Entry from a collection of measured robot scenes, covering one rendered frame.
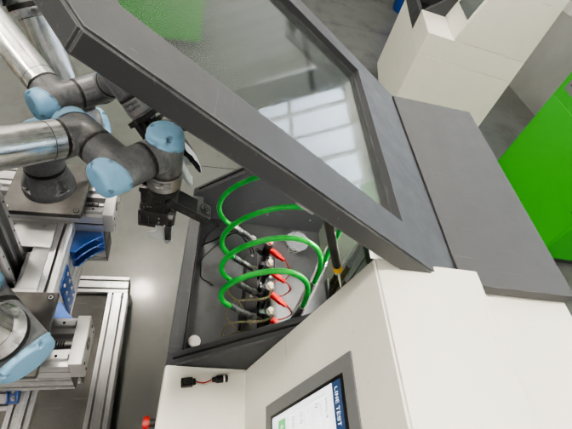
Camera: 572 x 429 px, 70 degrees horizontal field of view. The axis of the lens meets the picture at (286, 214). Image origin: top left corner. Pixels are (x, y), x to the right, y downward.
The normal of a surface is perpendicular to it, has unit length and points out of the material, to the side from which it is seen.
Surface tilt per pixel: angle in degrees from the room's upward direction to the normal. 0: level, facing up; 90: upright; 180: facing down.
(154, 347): 0
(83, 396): 0
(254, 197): 90
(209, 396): 0
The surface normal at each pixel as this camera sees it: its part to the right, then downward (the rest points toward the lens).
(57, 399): 0.24, -0.65
